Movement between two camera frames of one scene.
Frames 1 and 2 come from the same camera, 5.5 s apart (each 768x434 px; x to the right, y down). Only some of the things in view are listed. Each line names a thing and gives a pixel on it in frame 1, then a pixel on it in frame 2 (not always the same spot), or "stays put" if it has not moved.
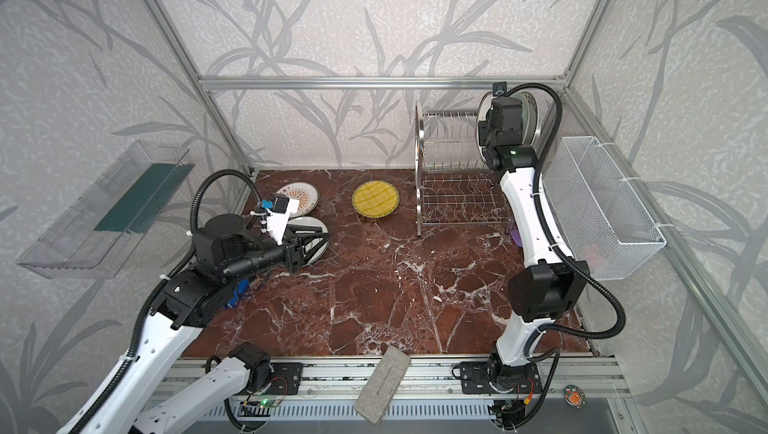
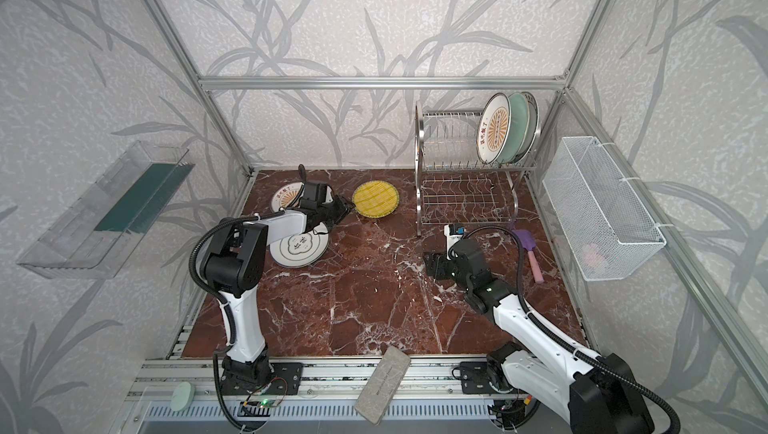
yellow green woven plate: [376, 199] stays put
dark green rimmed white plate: [533, 119] stays put
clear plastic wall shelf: [98, 234] stays put
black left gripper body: [291, 251] to [335, 209]
